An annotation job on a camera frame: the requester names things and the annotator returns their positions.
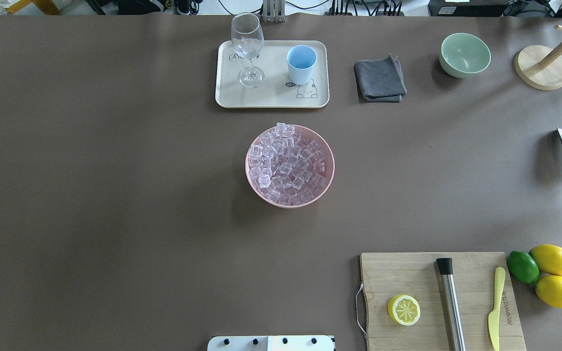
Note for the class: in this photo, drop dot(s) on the clear ice cubes pile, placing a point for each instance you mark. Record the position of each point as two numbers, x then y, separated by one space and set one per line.
286 163

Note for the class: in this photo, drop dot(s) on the light blue cup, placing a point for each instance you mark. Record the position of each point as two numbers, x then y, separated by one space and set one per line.
301 62

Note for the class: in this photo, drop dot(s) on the pink bowl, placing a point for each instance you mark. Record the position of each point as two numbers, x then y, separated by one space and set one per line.
290 165

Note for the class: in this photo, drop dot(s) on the cream serving tray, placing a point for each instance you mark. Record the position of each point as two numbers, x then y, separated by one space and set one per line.
277 90

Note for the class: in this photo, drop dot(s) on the grey folded cloth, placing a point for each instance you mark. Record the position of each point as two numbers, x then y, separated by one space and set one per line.
380 80

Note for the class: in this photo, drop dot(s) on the clear wine glass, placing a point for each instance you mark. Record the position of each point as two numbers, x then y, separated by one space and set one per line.
247 40

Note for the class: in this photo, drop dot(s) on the wooden cutting board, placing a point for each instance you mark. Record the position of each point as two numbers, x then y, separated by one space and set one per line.
385 275

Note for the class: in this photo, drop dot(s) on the white control box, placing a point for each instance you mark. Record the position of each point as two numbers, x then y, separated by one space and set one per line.
272 343

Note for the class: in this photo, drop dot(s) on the halved lemon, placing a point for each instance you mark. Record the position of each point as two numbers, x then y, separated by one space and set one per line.
404 309

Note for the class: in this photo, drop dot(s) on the steel muddler black tip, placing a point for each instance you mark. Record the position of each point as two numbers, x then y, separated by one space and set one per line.
445 267

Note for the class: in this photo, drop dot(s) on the mint green bowl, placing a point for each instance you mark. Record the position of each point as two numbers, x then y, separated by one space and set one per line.
463 55

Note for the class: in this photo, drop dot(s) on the yellow plastic knife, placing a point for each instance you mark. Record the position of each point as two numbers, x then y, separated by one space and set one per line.
493 319

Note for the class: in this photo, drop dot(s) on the green lime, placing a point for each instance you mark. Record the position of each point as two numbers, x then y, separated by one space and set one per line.
523 267

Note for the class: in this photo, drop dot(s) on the yellow lemon near lime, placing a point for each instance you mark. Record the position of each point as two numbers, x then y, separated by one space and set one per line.
548 258

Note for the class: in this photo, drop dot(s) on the yellow lemon outer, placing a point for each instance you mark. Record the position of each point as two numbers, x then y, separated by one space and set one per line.
549 290

